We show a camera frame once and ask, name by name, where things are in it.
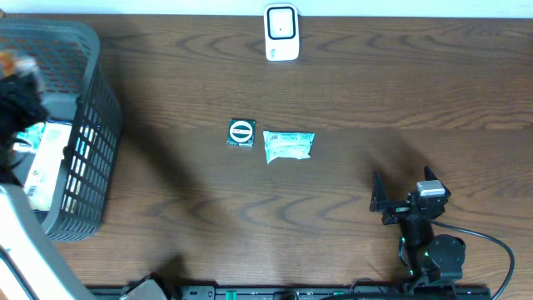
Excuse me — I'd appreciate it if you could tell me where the green wet wipe packet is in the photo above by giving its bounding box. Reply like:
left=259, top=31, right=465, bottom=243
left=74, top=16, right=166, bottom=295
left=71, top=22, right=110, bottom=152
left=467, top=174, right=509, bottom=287
left=263, top=131, right=315, bottom=164

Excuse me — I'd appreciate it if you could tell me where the dark green round-label packet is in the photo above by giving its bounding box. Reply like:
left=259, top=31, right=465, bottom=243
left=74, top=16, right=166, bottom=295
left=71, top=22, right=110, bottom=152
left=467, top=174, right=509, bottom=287
left=227, top=119, right=256, bottom=148

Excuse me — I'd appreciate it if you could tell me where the white blue snack bag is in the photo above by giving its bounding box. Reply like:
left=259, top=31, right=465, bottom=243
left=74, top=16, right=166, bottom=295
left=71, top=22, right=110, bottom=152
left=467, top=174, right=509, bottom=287
left=24, top=122, right=72, bottom=212

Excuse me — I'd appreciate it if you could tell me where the green tissue box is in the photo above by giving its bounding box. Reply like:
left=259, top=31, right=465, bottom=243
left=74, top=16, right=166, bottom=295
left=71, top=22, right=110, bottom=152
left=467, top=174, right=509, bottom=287
left=12, top=122, right=46, bottom=154

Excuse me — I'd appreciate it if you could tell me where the orange white small box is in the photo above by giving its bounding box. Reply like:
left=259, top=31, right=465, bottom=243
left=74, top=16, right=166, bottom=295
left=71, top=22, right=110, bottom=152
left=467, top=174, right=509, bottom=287
left=1, top=51, right=40, bottom=83

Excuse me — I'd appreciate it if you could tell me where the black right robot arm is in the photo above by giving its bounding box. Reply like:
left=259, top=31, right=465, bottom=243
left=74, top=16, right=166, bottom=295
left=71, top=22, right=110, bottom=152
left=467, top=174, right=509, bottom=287
left=370, top=167, right=466, bottom=286

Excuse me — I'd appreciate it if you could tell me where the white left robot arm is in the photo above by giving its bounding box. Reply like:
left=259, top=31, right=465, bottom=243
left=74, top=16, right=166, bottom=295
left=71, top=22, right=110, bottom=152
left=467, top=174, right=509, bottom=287
left=1, top=75, right=169, bottom=299

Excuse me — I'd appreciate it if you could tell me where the dark grey plastic basket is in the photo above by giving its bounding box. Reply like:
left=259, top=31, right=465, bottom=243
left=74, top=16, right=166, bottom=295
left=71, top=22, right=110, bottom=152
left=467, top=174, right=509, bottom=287
left=1, top=19, right=122, bottom=242

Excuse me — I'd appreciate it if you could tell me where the black cable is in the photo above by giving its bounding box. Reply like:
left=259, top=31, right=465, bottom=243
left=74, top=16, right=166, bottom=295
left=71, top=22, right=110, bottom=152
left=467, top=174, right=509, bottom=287
left=424, top=216, right=516, bottom=300

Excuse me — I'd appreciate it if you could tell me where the black mounting rail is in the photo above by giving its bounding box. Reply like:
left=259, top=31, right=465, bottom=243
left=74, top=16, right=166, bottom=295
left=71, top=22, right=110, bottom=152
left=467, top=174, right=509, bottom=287
left=87, top=284, right=492, bottom=300

